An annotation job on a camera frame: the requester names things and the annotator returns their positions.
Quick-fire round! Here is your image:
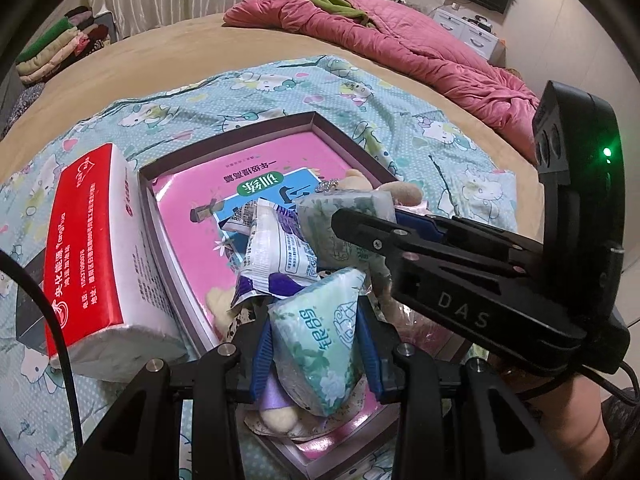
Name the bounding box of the pink sponge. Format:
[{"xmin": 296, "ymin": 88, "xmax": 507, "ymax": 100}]
[{"xmin": 393, "ymin": 301, "xmax": 454, "ymax": 356}]

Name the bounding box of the green tissue pack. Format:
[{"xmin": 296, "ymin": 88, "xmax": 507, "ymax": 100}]
[
  {"xmin": 269, "ymin": 268, "xmax": 366, "ymax": 417},
  {"xmin": 295, "ymin": 190, "xmax": 396, "ymax": 292}
]

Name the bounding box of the white purple packet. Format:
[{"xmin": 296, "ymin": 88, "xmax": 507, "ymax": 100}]
[{"xmin": 221, "ymin": 198, "xmax": 319, "ymax": 307}]

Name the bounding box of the plush bear pink bow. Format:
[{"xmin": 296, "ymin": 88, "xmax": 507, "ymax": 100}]
[{"xmin": 336, "ymin": 169, "xmax": 423, "ymax": 207}]

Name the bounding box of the person's right hand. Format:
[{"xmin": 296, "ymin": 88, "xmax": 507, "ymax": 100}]
[{"xmin": 525, "ymin": 375, "xmax": 614, "ymax": 479}]

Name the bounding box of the hello kitty blue cloth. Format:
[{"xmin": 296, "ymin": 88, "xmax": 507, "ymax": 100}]
[{"xmin": 1, "ymin": 55, "xmax": 518, "ymax": 479}]

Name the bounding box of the dark shallow tray box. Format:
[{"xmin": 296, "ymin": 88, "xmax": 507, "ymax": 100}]
[{"xmin": 139, "ymin": 113, "xmax": 399, "ymax": 479}]

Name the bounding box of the red white tissue pack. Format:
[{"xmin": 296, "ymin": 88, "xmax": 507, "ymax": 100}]
[{"xmin": 43, "ymin": 143, "xmax": 188, "ymax": 382}]

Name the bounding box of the pink blue book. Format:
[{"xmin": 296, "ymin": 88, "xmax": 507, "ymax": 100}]
[{"xmin": 150, "ymin": 129, "xmax": 402, "ymax": 461}]

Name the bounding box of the pink quilt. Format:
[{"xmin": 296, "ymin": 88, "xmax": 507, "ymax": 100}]
[{"xmin": 224, "ymin": 0, "xmax": 539, "ymax": 162}]

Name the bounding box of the white drawer cabinet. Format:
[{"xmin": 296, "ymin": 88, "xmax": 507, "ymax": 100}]
[{"xmin": 432, "ymin": 9, "xmax": 506, "ymax": 66}]

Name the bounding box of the dark blue box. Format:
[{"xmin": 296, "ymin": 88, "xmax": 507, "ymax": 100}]
[{"xmin": 15, "ymin": 250, "xmax": 47, "ymax": 354}]

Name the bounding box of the stack of folded clothes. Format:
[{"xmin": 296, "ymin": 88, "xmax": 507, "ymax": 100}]
[{"xmin": 15, "ymin": 6, "xmax": 117, "ymax": 87}]

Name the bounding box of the black cable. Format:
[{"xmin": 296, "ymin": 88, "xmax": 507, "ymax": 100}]
[{"xmin": 0, "ymin": 249, "xmax": 84, "ymax": 453}]

